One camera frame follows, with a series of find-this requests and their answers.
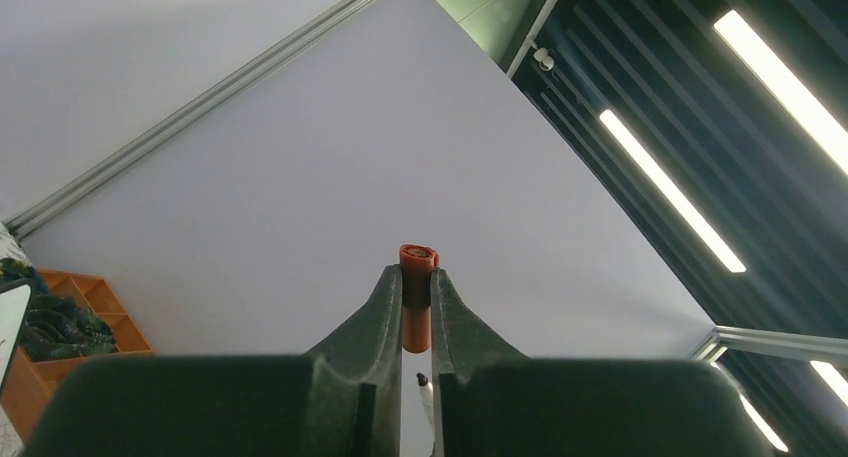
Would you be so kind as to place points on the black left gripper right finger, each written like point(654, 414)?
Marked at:
point(492, 400)

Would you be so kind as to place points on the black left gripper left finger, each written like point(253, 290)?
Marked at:
point(340, 398)

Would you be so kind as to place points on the brown marker cap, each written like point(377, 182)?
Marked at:
point(417, 264)

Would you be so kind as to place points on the black framed whiteboard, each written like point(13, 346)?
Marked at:
point(15, 301)

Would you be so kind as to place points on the ceiling light strip near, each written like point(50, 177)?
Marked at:
point(671, 192)

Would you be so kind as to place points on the ceiling light strip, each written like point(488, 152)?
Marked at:
point(671, 192)
point(795, 97)

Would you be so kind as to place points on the orange compartment tray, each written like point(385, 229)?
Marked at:
point(74, 318)

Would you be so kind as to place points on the white ceiling sensor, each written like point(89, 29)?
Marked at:
point(543, 57)

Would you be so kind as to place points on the ceiling light strip far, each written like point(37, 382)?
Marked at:
point(795, 97)

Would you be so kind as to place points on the right aluminium frame post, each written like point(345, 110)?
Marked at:
point(37, 216)

